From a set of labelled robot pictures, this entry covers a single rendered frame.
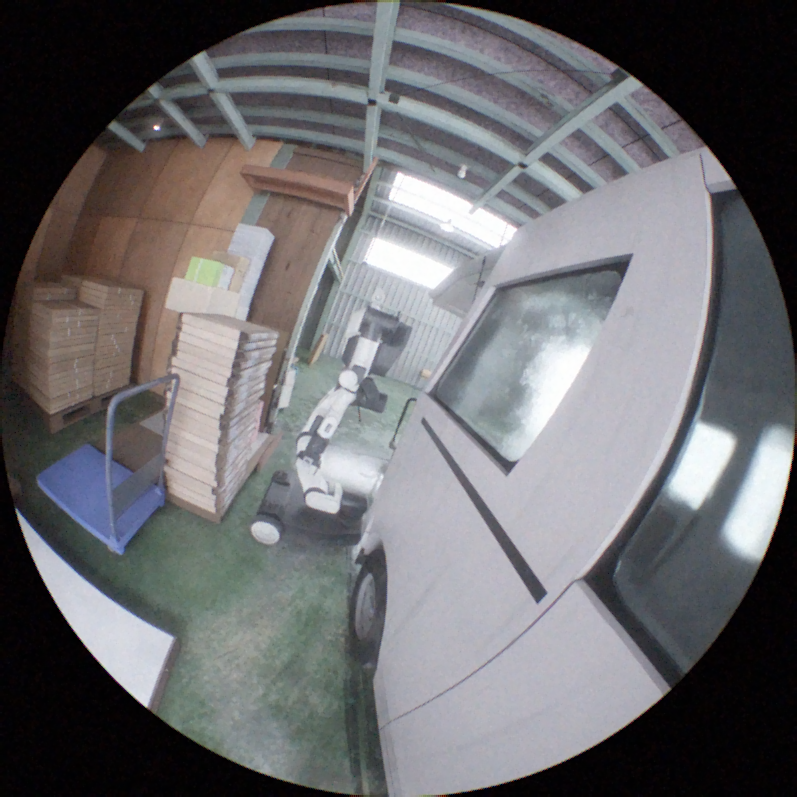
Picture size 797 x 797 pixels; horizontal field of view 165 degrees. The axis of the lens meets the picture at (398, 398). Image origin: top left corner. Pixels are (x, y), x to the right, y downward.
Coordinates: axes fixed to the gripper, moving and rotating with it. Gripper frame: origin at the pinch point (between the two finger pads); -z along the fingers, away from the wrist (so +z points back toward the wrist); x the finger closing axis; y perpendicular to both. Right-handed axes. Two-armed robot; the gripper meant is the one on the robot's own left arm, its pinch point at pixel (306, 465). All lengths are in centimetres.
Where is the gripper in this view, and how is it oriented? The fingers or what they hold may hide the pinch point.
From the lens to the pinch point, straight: 139.8
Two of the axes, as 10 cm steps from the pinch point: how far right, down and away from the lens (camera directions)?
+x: -8.4, -4.9, -2.6
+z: 5.3, -8.4, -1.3
